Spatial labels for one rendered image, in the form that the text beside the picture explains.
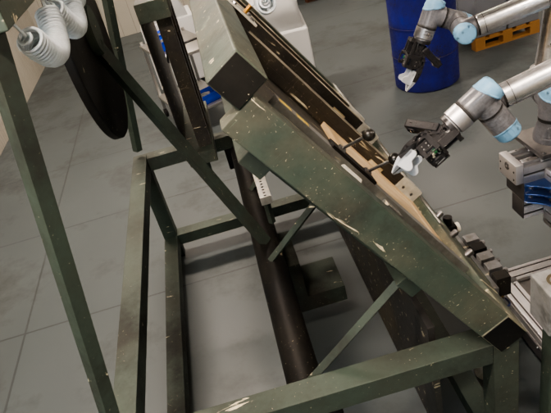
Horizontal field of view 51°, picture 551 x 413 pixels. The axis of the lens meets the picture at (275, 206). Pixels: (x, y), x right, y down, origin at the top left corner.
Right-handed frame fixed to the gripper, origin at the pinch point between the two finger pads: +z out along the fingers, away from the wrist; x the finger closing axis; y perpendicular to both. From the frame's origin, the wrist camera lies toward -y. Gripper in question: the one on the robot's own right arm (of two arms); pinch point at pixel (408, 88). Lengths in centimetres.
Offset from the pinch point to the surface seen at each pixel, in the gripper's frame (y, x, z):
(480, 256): -30, 47, 47
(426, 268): 23, 91, 26
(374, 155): 13.4, 17.8, 24.1
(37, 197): 127, 90, 19
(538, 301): -27, 85, 39
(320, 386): 38, 87, 79
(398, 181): -0.8, 17.9, 33.7
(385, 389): 17, 91, 75
